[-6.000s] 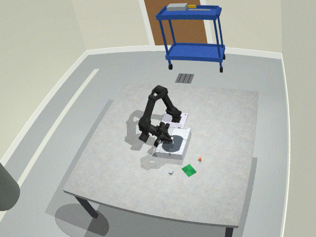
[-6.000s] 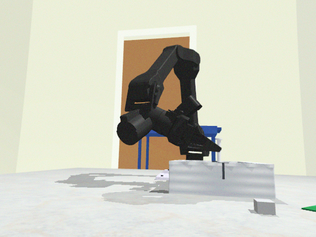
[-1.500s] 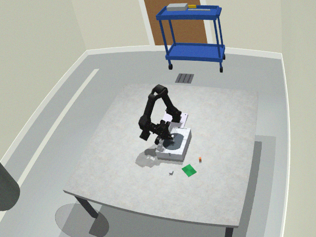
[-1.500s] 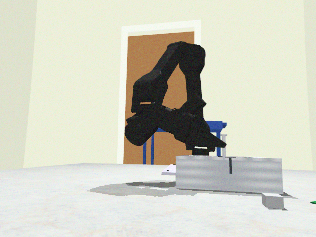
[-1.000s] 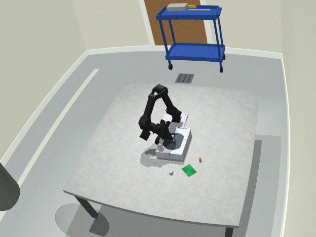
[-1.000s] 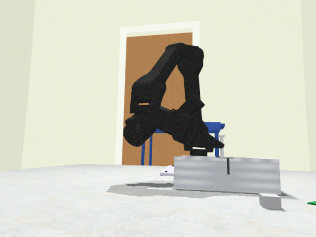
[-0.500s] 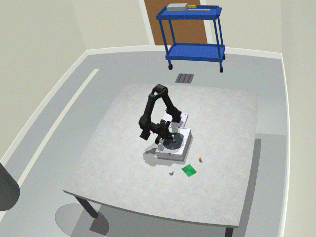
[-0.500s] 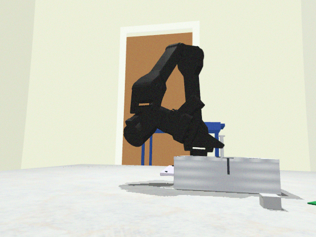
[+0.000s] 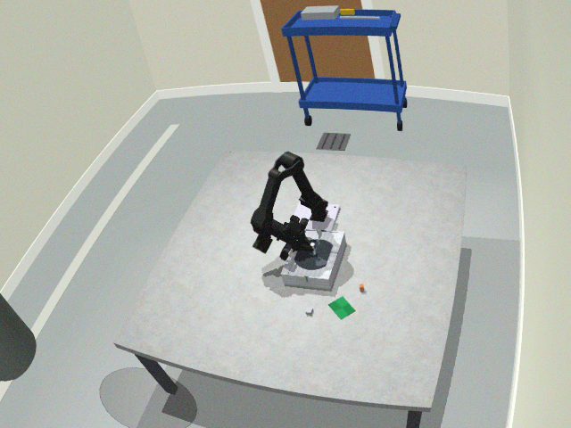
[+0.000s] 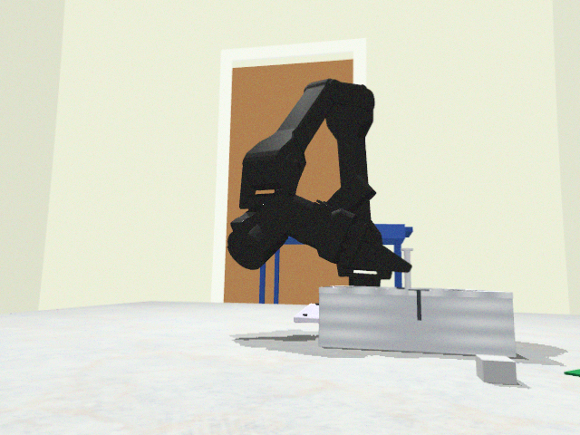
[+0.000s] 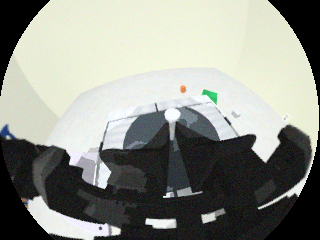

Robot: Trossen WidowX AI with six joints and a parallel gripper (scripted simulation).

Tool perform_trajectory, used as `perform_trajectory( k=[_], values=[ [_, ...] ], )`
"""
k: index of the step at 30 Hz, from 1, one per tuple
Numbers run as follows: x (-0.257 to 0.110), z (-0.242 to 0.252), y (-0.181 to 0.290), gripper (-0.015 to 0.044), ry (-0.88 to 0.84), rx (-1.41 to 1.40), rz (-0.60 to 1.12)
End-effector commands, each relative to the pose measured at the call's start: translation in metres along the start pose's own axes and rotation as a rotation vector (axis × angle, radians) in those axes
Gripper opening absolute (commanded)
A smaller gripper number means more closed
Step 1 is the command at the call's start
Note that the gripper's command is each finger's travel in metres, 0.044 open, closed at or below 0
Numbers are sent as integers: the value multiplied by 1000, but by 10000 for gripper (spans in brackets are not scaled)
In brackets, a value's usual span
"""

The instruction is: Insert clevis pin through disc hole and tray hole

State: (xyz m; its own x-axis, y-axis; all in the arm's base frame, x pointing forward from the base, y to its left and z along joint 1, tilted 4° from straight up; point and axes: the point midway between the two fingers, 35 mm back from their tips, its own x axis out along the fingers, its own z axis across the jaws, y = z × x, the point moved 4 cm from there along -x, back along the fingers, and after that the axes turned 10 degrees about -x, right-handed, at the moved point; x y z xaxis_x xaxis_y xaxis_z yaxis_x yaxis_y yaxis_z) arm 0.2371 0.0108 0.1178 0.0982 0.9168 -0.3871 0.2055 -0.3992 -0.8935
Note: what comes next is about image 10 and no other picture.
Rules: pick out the silver metal pin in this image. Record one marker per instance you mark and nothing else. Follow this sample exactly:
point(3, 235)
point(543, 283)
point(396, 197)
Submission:
point(407, 257)

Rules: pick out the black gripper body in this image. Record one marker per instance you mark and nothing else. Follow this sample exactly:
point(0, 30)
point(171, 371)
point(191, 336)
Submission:
point(330, 235)

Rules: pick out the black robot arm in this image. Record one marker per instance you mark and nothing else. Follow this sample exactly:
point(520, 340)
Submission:
point(279, 161)

